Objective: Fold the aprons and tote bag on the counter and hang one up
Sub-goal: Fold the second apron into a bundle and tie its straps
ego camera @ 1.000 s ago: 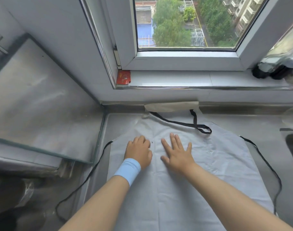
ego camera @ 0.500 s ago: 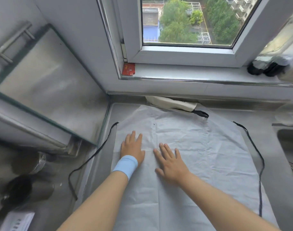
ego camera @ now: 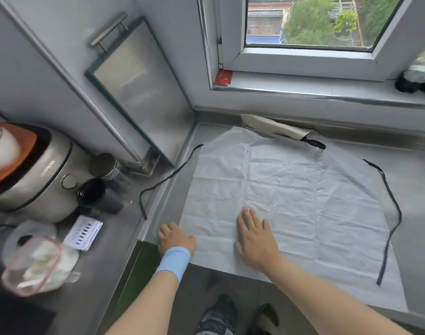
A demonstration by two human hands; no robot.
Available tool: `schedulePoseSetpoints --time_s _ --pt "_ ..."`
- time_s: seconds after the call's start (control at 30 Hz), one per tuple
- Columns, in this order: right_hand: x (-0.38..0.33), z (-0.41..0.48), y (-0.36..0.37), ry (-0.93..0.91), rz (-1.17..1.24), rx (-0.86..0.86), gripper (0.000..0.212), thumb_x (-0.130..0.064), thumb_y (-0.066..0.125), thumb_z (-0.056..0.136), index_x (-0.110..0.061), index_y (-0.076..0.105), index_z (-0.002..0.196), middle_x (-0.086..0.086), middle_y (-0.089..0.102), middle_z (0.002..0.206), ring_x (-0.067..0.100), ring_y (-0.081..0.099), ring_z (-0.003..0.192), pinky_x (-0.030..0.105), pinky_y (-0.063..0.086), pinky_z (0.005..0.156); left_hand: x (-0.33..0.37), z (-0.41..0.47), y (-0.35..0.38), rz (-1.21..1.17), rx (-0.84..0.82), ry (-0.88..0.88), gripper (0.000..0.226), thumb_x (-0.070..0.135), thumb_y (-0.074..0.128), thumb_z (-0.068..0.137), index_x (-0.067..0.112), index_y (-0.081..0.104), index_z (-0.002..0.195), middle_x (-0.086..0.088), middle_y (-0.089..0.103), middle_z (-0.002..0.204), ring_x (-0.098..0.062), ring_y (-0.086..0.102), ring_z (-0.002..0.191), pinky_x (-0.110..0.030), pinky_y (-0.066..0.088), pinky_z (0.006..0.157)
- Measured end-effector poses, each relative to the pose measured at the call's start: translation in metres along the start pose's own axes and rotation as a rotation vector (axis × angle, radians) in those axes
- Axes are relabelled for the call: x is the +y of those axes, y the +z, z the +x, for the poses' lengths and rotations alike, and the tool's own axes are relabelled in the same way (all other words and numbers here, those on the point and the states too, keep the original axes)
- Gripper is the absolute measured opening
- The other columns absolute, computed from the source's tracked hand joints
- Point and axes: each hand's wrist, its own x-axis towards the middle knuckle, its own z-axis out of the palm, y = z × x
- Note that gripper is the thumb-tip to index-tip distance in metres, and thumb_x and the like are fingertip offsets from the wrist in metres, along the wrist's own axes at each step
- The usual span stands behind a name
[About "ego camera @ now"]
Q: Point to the person's right hand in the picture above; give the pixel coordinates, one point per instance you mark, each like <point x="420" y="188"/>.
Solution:
<point x="257" y="245"/>

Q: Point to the person's left hand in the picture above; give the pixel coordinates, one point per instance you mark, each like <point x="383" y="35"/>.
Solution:
<point x="175" y="240"/>

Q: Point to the person's right middle finger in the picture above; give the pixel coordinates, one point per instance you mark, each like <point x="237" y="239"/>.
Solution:
<point x="248" y="220"/>

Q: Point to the person's right thumb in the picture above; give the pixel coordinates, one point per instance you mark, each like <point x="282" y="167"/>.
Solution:
<point x="239" y="248"/>

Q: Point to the person's right little finger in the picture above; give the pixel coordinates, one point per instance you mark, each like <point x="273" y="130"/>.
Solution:
<point x="267" y="229"/>

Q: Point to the person's left thumb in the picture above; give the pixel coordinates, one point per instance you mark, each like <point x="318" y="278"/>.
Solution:
<point x="191" y="242"/>

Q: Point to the person's left forearm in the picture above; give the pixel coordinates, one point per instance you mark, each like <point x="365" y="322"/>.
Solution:
<point x="146" y="310"/>

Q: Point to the person's right forearm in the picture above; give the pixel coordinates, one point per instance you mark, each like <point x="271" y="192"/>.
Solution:
<point x="320" y="300"/>

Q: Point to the light blue wristband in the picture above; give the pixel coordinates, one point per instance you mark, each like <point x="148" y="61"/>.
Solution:
<point x="173" y="263"/>

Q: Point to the person's patterned shoe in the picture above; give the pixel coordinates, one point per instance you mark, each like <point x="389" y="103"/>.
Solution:
<point x="217" y="317"/>

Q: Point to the person's black shoe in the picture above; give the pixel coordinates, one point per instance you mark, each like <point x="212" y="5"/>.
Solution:
<point x="267" y="319"/>

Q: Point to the black cup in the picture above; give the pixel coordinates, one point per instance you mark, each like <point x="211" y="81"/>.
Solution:
<point x="93" y="195"/>

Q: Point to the white card with black squares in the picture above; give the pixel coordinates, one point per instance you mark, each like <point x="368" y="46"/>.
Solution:
<point x="83" y="233"/>

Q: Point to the glass jar with metal lid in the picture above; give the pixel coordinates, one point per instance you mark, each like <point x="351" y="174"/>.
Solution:
<point x="106" y="167"/>

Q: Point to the red card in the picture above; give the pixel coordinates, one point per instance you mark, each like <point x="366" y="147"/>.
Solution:
<point x="223" y="78"/>

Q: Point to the clear plastic bag with red trim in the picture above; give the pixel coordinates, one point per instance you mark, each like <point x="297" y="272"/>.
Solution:
<point x="37" y="266"/>

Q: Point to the silver rice cooker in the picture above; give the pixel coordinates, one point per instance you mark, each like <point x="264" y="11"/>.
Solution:
<point x="41" y="177"/>

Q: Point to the glass cabinet door panel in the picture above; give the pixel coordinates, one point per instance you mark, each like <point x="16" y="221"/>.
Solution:
<point x="139" y="87"/>

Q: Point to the white paper roll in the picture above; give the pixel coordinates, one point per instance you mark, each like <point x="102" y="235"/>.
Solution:
<point x="27" y="233"/>

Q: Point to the orange and white cloth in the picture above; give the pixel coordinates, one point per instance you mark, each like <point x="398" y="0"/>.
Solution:
<point x="9" y="149"/>

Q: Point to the black and silver object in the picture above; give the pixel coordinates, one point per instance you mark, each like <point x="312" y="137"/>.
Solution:
<point x="416" y="78"/>

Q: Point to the white window frame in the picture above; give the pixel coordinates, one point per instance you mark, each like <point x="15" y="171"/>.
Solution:
<point x="303" y="64"/>

